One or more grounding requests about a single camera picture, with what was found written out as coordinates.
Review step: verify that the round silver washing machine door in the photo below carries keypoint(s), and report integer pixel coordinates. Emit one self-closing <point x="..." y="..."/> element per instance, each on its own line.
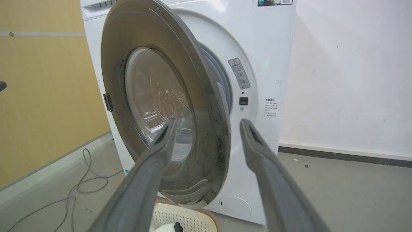
<point x="161" y="103"/>

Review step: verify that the dark grey rounded object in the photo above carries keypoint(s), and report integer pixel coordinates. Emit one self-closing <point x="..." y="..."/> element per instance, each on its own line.
<point x="2" y="86"/>

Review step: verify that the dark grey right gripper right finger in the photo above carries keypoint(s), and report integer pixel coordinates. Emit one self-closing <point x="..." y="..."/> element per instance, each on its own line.
<point x="276" y="190"/>

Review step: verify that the white front-load washing machine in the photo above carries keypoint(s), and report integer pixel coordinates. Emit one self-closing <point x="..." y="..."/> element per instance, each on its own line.
<point x="254" y="96"/>

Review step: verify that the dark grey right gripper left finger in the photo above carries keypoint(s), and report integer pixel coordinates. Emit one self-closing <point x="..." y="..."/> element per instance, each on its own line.
<point x="141" y="187"/>

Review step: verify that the white perforated laundry basket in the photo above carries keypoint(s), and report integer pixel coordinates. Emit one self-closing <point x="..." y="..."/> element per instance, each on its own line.
<point x="190" y="219"/>

